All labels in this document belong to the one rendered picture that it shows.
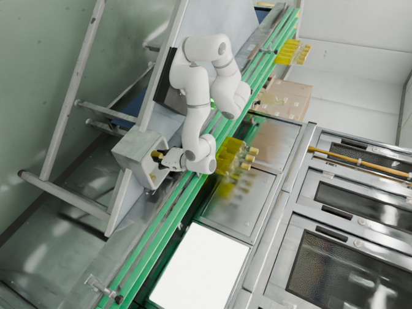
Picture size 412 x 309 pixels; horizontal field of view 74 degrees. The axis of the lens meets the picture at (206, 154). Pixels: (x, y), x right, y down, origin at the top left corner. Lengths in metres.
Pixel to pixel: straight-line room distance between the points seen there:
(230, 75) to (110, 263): 0.91
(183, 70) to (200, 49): 0.09
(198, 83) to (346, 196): 1.07
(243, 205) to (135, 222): 0.56
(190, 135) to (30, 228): 1.19
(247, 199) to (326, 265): 0.48
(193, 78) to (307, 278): 1.01
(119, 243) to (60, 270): 0.43
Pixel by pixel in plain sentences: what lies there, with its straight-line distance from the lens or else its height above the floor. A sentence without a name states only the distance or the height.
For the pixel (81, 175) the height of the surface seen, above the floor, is 0.18.
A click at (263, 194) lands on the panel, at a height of 1.26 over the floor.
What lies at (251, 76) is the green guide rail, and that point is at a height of 0.94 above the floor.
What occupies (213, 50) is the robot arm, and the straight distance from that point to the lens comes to 0.97.
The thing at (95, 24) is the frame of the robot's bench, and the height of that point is 0.20.
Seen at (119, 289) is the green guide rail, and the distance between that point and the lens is 1.27.
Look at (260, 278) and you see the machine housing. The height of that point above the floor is 1.40.
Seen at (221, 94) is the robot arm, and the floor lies 1.07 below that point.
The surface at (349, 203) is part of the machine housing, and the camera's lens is 1.66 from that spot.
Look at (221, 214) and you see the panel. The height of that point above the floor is 1.11.
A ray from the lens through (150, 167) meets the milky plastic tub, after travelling 1.35.
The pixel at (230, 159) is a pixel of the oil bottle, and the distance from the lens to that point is 1.48.
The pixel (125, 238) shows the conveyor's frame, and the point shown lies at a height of 0.83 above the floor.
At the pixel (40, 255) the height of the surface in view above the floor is 0.35.
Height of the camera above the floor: 1.47
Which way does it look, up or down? 22 degrees down
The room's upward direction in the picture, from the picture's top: 109 degrees clockwise
